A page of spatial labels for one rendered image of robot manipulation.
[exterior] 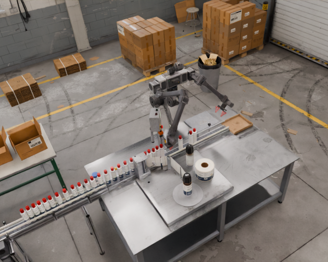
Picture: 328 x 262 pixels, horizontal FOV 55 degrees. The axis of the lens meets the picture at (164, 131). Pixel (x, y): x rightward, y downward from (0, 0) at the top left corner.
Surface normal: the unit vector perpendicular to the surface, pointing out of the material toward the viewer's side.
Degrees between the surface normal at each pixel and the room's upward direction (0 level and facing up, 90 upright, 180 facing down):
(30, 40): 90
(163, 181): 0
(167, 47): 90
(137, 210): 0
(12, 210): 0
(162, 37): 90
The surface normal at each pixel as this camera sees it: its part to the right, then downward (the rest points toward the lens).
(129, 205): -0.07, -0.76
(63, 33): 0.51, 0.53
